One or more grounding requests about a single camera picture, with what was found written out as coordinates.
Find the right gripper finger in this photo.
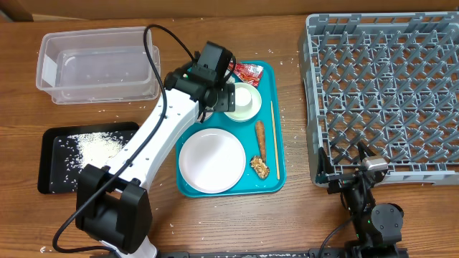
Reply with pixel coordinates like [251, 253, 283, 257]
[317, 147, 333, 176]
[357, 141, 376, 161]

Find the small white cup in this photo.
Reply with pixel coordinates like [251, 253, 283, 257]
[235, 87, 252, 112]

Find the orange carrot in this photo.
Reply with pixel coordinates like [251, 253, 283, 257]
[255, 120, 267, 163]

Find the large white plate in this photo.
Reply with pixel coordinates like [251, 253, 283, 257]
[179, 128, 247, 194]

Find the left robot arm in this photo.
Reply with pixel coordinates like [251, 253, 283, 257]
[72, 64, 235, 257]

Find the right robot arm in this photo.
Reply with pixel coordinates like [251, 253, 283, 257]
[309, 142, 409, 258]

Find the grey dishwasher rack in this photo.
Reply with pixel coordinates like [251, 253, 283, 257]
[298, 11, 458, 186]

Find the white bowl right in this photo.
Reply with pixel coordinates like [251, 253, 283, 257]
[225, 82, 262, 122]

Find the white bowl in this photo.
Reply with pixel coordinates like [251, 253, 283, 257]
[196, 110, 213, 123]
[225, 82, 262, 122]

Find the white bowl left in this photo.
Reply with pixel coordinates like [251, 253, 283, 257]
[196, 110, 213, 123]

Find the red snack wrapper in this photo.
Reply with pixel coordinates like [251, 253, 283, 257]
[229, 62, 264, 87]

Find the wooden chopstick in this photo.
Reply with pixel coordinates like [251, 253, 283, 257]
[270, 101, 280, 181]

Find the teal serving tray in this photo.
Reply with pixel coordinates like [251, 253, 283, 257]
[176, 60, 286, 196]

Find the brown food scrap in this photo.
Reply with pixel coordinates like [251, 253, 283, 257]
[250, 156, 270, 180]

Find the clear plastic bin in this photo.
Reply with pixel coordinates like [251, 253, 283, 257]
[36, 27, 161, 105]

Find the pile of white rice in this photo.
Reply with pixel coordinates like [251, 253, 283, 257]
[52, 131, 127, 185]

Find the black plastic tray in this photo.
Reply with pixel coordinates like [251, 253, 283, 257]
[37, 122, 139, 194]

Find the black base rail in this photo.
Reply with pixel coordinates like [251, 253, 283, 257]
[156, 248, 409, 258]

